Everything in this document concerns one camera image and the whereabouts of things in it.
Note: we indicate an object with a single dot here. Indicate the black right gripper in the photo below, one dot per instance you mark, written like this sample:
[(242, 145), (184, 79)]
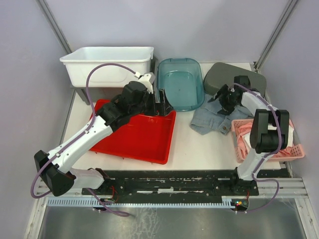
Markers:
[(224, 90)]

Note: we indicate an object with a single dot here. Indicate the light blue denim jacket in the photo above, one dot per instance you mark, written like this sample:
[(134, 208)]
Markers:
[(207, 118)]

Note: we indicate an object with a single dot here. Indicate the teal plastic basin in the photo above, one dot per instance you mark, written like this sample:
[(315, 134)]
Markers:
[(181, 79)]

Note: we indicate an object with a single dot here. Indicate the pink cloth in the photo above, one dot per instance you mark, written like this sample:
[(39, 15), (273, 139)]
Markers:
[(244, 146)]

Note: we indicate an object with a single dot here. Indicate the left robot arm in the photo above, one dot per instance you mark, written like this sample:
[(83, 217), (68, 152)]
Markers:
[(55, 168)]

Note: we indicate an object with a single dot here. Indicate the grey plastic crate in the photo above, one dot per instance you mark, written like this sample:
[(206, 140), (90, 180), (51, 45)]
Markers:
[(86, 93)]

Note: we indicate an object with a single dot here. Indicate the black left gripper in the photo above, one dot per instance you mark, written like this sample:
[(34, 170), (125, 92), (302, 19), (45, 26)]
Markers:
[(165, 107)]

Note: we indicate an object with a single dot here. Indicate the pink plastic basket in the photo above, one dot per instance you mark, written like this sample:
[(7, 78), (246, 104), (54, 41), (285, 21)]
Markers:
[(296, 152)]

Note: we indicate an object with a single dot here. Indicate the white plastic tub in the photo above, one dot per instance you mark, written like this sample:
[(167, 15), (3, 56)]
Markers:
[(82, 61)]

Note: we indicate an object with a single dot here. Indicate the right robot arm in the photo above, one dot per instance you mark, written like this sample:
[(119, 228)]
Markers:
[(270, 128)]

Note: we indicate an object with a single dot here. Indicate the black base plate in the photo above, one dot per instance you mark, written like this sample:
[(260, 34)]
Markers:
[(163, 199)]

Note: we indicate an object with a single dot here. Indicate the red plastic tray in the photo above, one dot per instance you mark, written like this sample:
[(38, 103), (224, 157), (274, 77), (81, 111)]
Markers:
[(144, 138)]

